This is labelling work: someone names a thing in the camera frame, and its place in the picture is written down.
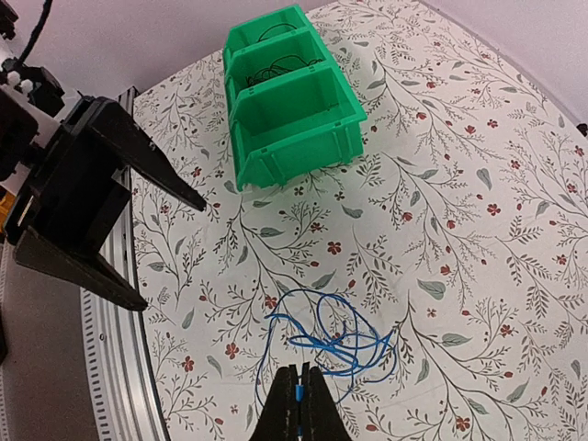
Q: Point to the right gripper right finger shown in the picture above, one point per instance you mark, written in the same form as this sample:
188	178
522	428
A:
319	418

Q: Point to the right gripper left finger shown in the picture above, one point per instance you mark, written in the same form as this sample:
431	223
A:
279	420

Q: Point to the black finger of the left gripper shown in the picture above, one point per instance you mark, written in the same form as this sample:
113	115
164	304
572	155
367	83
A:
91	272
151	161

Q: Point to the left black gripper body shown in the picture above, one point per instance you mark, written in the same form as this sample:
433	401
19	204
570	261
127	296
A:
63	173

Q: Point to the green plastic divided bin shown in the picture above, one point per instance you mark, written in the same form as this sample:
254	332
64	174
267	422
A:
290	109

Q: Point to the floral patterned table mat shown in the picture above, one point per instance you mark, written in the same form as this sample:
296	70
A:
462	231

